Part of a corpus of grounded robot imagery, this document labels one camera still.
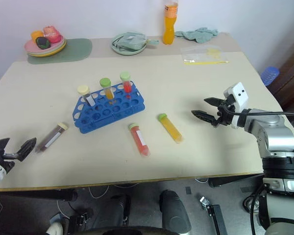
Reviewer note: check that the orange liquid tube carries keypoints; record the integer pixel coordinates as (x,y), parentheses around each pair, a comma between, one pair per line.
(171,129)

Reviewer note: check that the brown wooden cabinet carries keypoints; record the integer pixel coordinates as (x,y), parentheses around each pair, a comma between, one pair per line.
(291,78)

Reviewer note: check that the orange soda bottle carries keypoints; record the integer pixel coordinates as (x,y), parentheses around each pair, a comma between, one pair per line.
(169,27)

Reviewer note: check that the blue ribbed bottle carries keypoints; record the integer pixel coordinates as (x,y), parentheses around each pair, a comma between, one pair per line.
(270,75)

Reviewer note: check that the light green plate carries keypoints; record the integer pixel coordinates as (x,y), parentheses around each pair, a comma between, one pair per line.
(123,51)

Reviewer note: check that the pink toy food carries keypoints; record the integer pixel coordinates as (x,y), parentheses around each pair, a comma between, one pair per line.
(51,33)

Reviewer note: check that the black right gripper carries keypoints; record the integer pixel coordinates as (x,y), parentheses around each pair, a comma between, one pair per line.
(225,115)

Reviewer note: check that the black table leg bar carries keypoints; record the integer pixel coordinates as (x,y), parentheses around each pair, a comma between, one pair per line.
(39,194)
(235,181)

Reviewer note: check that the yellow-capped sample tube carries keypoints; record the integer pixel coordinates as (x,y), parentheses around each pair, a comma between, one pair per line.
(89,98)

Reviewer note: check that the small clear packet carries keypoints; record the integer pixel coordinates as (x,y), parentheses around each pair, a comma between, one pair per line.
(189,60)

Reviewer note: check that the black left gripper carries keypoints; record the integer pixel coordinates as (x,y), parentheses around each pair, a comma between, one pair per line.
(5,159)

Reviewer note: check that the blue test tube rack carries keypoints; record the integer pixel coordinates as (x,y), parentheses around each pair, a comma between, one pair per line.
(127,107)

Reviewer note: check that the orange toy food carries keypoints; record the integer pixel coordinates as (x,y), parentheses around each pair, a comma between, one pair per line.
(36,35)

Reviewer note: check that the black bracket with caster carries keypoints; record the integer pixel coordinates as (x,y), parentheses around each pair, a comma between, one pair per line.
(215,215)

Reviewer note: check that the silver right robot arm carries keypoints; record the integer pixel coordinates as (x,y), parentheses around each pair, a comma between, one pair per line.
(276,137)

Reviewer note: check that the light green cloth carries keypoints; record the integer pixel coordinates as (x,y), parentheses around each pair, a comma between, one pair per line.
(198,35)

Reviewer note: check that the dark green toy food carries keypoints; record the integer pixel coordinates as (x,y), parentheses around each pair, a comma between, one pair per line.
(42,42)

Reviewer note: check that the brown liquid tube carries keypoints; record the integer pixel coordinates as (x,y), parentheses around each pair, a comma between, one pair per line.
(51,137)

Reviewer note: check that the stack of pastel plates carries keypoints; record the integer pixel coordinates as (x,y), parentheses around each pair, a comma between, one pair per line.
(54,48)

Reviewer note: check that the dark rounded shape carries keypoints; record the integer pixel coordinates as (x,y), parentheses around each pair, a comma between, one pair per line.
(174,213)

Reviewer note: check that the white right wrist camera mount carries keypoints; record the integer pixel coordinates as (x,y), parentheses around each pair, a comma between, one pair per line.
(240,94)

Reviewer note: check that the yellow plastic stick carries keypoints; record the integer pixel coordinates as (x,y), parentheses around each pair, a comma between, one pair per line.
(208,63)

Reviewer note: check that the green placemat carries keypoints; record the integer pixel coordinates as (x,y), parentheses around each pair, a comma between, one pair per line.
(76,50)

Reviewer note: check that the white shoe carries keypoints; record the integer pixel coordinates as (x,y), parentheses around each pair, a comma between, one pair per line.
(54,228)

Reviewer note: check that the red liquid tube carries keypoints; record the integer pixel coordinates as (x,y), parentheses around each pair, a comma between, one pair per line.
(138,139)

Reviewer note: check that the clear plastic bag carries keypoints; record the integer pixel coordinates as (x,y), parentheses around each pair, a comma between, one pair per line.
(203,51)

